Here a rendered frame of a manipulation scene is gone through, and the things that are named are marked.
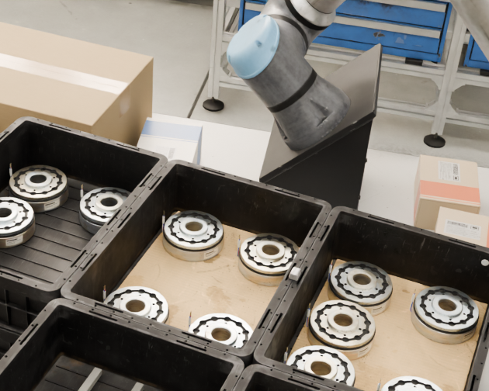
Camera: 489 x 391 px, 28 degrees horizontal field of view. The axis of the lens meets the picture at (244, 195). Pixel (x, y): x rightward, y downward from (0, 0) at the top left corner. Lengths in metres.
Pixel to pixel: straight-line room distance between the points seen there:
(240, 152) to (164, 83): 1.68
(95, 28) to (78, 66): 2.16
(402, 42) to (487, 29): 1.79
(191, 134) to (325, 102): 0.33
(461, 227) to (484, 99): 2.11
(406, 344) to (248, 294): 0.26
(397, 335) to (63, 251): 0.57
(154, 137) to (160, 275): 0.48
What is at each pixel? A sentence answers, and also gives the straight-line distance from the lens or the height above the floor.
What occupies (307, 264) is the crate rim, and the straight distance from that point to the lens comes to 1.50.
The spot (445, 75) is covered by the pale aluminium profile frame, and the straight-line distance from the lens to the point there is 3.48.
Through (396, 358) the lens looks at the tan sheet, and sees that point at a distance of 1.53.
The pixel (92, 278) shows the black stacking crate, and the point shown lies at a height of 0.90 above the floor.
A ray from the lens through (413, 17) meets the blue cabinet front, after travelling 3.41.
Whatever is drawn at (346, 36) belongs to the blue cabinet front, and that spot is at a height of 0.37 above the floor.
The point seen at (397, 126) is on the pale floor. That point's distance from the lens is 3.69.
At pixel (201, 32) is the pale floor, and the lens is 4.20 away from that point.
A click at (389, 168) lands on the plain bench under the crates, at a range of 2.17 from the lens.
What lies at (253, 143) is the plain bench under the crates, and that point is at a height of 0.70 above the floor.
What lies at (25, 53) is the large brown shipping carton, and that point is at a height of 0.90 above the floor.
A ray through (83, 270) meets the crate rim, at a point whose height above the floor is 0.92.
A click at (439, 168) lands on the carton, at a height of 0.77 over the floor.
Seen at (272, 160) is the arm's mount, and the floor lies 0.82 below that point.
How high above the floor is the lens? 1.89
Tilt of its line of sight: 36 degrees down
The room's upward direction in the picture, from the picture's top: 5 degrees clockwise
